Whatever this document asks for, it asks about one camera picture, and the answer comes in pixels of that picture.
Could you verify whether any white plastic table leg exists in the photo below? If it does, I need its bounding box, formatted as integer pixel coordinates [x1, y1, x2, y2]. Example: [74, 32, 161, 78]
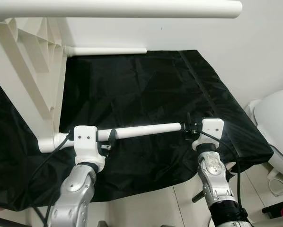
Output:
[56, 122, 183, 150]
[0, 0, 243, 22]
[65, 46, 147, 57]

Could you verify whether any white plastic table top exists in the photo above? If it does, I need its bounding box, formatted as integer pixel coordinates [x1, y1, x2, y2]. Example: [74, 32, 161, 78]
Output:
[0, 17, 70, 153]

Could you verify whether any black cloth table cover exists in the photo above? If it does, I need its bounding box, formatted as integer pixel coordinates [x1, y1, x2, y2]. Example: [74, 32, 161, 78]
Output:
[0, 49, 275, 212]

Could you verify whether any black metal table leg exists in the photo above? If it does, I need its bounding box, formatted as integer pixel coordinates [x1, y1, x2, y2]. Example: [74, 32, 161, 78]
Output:
[0, 215, 32, 227]
[192, 189, 205, 203]

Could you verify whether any black stand foot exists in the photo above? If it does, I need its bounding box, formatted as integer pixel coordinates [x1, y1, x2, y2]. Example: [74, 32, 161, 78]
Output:
[262, 198, 283, 219]

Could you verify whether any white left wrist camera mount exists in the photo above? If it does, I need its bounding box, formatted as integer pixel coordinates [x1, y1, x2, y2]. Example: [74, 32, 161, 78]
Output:
[73, 125, 106, 172]

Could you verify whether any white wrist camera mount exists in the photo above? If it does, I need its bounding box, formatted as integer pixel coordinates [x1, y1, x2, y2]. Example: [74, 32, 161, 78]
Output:
[73, 125, 106, 172]
[192, 118, 225, 152]

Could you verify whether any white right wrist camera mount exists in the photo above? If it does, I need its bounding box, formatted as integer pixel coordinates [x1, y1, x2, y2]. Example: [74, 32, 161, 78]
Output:
[192, 118, 225, 152]

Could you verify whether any white floor cable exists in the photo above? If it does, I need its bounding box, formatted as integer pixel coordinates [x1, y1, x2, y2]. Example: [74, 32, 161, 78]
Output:
[266, 177, 283, 197]

